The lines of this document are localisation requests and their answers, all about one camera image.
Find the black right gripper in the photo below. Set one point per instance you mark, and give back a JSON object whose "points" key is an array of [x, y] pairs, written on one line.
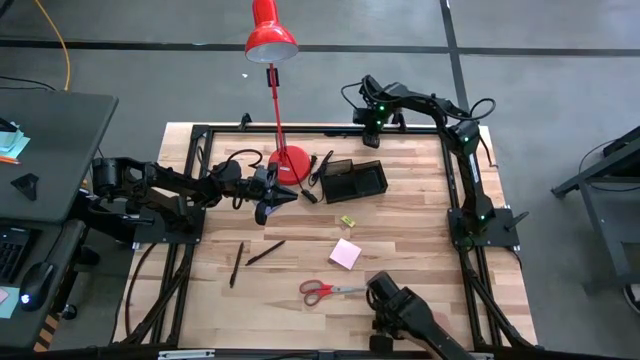
{"points": [[382, 114]]}

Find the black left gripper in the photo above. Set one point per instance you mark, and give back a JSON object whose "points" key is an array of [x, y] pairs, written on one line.
{"points": [[255, 185]]}

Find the black pen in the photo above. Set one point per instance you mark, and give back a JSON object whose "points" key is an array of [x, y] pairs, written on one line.
{"points": [[236, 266], [265, 253]]}

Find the black mesh desk organizer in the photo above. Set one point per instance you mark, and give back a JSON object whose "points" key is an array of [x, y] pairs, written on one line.
{"points": [[370, 182]]}

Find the pink sticky note pad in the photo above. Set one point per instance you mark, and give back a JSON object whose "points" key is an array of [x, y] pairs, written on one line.
{"points": [[345, 254]]}

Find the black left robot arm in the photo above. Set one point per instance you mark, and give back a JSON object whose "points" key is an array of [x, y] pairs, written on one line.
{"points": [[170, 182]]}

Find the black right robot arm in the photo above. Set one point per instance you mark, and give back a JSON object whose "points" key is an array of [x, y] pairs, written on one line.
{"points": [[470, 170]]}

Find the red desk lamp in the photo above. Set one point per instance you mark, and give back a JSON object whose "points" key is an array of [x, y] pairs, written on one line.
{"points": [[289, 167]]}

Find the yellow eraser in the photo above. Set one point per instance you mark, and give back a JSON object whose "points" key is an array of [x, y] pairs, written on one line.
{"points": [[348, 221]]}

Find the dark grey desk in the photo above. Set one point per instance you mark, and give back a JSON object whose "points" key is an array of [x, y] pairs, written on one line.
{"points": [[60, 140]]}

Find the black triangular stand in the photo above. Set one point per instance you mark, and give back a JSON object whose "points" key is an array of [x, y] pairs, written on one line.
{"points": [[27, 186]]}

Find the black computer mouse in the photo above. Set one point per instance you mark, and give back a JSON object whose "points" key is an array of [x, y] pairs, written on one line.
{"points": [[36, 285]]}

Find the dark metal cart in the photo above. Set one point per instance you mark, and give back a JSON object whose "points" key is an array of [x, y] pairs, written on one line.
{"points": [[605, 220]]}

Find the yellow black hazard tape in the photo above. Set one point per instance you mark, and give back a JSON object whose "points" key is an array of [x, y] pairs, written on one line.
{"points": [[46, 332]]}

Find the black keyboard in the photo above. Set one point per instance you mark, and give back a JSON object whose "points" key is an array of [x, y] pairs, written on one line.
{"points": [[12, 250]]}

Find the orange pencil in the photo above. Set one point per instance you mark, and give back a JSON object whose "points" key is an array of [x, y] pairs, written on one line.
{"points": [[10, 160]]}

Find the light blue paper stack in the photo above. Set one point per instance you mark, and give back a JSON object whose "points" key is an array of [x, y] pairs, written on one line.
{"points": [[12, 145]]}

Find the black keyboard desk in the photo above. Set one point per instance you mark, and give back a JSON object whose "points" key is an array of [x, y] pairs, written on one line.
{"points": [[30, 330]]}

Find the light blue paper sheet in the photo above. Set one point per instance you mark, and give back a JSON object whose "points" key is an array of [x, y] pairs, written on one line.
{"points": [[10, 307]]}

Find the small pink note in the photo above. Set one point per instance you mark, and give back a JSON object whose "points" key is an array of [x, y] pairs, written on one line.
{"points": [[3, 296]]}

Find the black aluminium table frame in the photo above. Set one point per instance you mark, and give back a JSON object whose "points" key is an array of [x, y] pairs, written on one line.
{"points": [[325, 129]]}

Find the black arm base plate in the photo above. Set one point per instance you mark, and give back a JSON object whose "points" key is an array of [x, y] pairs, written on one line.
{"points": [[155, 236], [502, 227]]}

